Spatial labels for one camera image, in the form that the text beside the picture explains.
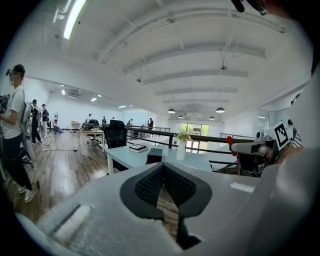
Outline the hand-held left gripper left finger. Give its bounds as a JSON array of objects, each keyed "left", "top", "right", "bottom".
[{"left": 119, "top": 162, "right": 165, "bottom": 221}]

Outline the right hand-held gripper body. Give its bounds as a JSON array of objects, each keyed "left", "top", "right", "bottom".
[{"left": 231, "top": 114, "right": 305, "bottom": 176}]

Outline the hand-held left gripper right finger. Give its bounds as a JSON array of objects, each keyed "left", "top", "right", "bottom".
[{"left": 163, "top": 162, "right": 213, "bottom": 251}]

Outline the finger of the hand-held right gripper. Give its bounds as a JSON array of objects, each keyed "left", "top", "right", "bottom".
[{"left": 225, "top": 135, "right": 237, "bottom": 157}]

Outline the black box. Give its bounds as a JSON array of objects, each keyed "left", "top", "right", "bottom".
[{"left": 145, "top": 147, "right": 164, "bottom": 165}]

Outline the black railing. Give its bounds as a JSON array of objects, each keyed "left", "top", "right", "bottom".
[{"left": 124, "top": 125, "right": 256, "bottom": 154}]

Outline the window with green view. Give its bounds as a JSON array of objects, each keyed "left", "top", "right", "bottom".
[{"left": 179, "top": 122, "right": 211, "bottom": 138}]

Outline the light blue desk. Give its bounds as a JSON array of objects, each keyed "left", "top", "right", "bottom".
[{"left": 104, "top": 141, "right": 214, "bottom": 176}]

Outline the white vase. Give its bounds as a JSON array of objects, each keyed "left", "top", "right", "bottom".
[{"left": 175, "top": 139, "right": 187, "bottom": 161}]

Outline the black-covered book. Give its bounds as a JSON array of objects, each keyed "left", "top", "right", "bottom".
[{"left": 128, "top": 143, "right": 149, "bottom": 154}]

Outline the green flower bouquet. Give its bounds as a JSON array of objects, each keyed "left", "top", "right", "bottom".
[{"left": 174, "top": 130, "right": 193, "bottom": 142}]

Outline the black office chair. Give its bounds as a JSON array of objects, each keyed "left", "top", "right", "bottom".
[{"left": 103, "top": 119, "right": 128, "bottom": 151}]

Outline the person's white shirt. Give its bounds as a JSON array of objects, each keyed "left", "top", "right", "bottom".
[{"left": 249, "top": 72, "right": 320, "bottom": 256}]

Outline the wooden desk with white legs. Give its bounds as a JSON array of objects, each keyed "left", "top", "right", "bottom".
[{"left": 77, "top": 128, "right": 106, "bottom": 154}]

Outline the long ceiling light tube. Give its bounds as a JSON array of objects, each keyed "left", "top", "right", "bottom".
[{"left": 62, "top": 0, "right": 88, "bottom": 41}]

